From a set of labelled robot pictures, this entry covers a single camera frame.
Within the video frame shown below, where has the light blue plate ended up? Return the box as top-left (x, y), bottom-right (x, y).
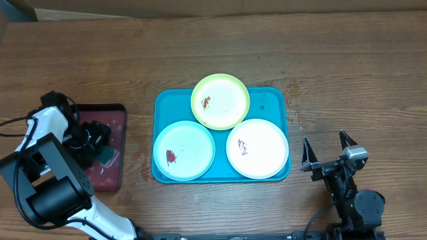
top-left (153, 121), bottom-right (216, 181)

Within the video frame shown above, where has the black tray with pink liquid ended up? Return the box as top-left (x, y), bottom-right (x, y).
top-left (77, 103), bottom-right (127, 191)

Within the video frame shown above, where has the white plate with pink rim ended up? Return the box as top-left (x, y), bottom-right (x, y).
top-left (226, 119), bottom-right (290, 180)

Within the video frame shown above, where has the cardboard back wall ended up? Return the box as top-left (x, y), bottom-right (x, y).
top-left (0, 0), bottom-right (427, 21)

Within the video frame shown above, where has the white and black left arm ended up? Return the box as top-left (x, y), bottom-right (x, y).
top-left (1, 91), bottom-right (147, 239)

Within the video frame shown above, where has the green scrubbing sponge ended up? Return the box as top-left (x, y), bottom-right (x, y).
top-left (95, 145), bottom-right (115, 165)

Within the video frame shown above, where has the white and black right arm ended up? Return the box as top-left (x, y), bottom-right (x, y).
top-left (300, 131), bottom-right (386, 239)

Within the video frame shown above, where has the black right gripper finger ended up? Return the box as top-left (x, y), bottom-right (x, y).
top-left (339, 130), bottom-right (357, 149)
top-left (300, 138), bottom-right (318, 172)

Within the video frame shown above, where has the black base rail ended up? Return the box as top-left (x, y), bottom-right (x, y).
top-left (134, 231), bottom-right (386, 240)

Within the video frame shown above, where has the blue plastic tray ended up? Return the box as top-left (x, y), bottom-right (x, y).
top-left (153, 87), bottom-right (288, 184)

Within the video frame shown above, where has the yellow-green rimmed plate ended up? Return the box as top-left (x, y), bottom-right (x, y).
top-left (191, 73), bottom-right (250, 130)

